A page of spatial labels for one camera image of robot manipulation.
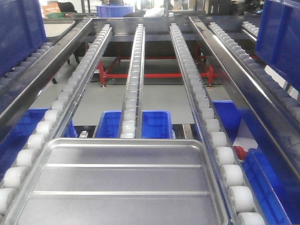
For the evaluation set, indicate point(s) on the silver metal tray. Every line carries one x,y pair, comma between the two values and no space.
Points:
119,182

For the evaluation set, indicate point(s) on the blue bin below middle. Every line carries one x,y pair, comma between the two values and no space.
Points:
155,124

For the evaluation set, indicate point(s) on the blue bin below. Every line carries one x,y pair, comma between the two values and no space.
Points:
155,124
13,148
274,200

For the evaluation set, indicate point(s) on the middle white roller track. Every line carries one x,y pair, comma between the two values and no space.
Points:
132,112

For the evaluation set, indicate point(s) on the white roller track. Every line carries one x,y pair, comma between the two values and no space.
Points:
240,203
132,112
54,122

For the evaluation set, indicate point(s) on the left white roller track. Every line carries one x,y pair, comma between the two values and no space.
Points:
54,122

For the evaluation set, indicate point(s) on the blue crate in background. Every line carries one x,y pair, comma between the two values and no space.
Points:
113,11

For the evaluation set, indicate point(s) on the right white roller track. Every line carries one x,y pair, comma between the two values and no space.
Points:
240,203

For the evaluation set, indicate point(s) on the blue bin below left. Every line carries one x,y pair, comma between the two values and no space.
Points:
13,148

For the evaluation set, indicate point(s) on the far right roller track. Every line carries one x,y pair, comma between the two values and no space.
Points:
278,90

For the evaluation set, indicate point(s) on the blue bin upper left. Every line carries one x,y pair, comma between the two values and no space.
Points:
21,32

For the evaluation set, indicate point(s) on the blue bin below right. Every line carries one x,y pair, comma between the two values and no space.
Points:
274,200

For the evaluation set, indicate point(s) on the red metal floor frame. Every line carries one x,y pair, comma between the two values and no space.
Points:
155,51

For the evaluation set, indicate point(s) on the right steel divider rail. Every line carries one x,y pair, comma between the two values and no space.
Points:
248,92

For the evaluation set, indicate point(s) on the steel divider rail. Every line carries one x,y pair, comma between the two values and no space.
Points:
248,92
22,92

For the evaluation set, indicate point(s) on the left steel divider rail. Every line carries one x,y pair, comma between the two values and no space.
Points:
22,92

